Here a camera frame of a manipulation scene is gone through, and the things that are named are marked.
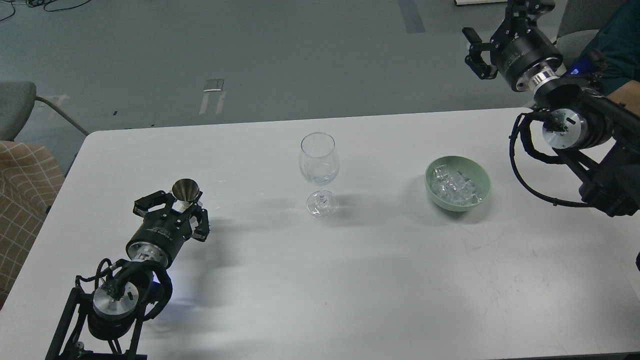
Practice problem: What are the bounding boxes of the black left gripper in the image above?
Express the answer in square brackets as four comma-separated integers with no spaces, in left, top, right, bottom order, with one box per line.
[125,190,211,269]

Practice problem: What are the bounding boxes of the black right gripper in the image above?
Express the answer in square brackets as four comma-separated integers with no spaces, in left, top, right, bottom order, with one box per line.
[462,0,563,92]

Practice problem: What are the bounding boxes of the steel cocktail jigger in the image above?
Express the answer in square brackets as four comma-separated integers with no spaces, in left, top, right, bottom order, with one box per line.
[171,178,201,213]

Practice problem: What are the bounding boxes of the clear ice cubes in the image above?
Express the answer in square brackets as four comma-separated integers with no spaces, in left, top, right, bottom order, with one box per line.
[430,164,484,207]

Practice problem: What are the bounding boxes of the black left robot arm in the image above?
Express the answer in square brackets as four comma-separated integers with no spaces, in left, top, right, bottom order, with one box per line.
[45,183,210,360]

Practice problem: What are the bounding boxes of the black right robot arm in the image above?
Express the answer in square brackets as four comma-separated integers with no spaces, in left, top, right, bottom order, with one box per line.
[462,0,639,217]

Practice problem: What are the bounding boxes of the clear wine glass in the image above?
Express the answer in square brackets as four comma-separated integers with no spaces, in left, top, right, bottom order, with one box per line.
[298,132,339,218]

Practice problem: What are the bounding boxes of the white office chair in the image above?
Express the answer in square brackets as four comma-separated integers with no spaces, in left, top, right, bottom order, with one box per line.
[555,0,625,70]

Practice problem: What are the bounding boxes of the person in dark clothes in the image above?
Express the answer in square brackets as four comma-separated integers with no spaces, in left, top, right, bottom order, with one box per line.
[580,0,640,116]

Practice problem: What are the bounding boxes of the checkered beige cushion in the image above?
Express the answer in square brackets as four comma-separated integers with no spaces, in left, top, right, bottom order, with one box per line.
[0,140,66,306]

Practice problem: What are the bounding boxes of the green bowl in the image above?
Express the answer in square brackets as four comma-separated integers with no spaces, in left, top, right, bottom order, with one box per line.
[423,155,492,212]

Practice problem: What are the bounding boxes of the grey chair left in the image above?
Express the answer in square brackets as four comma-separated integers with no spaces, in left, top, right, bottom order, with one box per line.
[0,80,90,142]

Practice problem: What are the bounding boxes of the black floor cables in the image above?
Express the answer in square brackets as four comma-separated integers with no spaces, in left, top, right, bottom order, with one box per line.
[0,0,91,21]

